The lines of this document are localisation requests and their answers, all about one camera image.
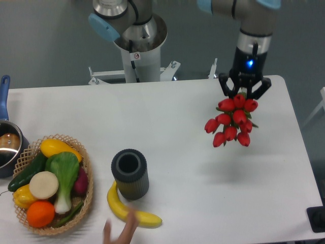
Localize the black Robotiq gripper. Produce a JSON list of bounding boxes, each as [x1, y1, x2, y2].
[[218, 47, 272, 100]]

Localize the red tulip bouquet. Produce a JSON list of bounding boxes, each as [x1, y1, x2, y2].
[[204, 92, 258, 147]]

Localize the dark grey ribbed vase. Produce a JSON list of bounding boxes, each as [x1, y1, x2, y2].
[[111, 149, 150, 200]]

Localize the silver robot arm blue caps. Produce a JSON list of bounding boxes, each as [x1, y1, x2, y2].
[[88, 1, 281, 99]]

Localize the person's hand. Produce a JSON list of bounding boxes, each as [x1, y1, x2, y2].
[[103, 209, 139, 244]]

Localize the white furniture piece right edge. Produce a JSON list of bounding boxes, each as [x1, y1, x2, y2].
[[302, 87, 325, 128]]

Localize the black device at table edge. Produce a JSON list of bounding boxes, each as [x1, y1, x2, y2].
[[306, 206, 324, 233]]

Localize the yellow banana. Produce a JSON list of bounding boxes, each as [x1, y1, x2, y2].
[[107, 181, 163, 228]]

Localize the purple red onion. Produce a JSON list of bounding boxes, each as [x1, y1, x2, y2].
[[73, 167, 88, 196]]

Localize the green bok choy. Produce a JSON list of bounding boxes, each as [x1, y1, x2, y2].
[[45, 152, 79, 215]]

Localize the yellow squash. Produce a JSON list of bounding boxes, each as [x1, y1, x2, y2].
[[40, 139, 82, 163]]

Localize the woven wicker basket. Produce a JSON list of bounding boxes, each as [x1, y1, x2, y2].
[[13, 134, 93, 236]]

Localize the dark green cucumber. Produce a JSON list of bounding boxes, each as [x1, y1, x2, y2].
[[8, 152, 48, 192]]

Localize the green bean pod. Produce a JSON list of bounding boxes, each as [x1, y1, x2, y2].
[[53, 202, 84, 228]]

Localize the beige round bun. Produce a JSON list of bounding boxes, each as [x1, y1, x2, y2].
[[29, 171, 59, 200]]

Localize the orange fruit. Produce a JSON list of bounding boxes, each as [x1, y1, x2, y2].
[[27, 201, 55, 228]]

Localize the yellow bell pepper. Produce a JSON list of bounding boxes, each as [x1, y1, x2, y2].
[[13, 184, 38, 209]]

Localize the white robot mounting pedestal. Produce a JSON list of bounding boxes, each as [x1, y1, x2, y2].
[[88, 48, 181, 85]]

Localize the blue handled saucepan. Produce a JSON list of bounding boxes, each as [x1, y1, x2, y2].
[[1, 75, 29, 178]]

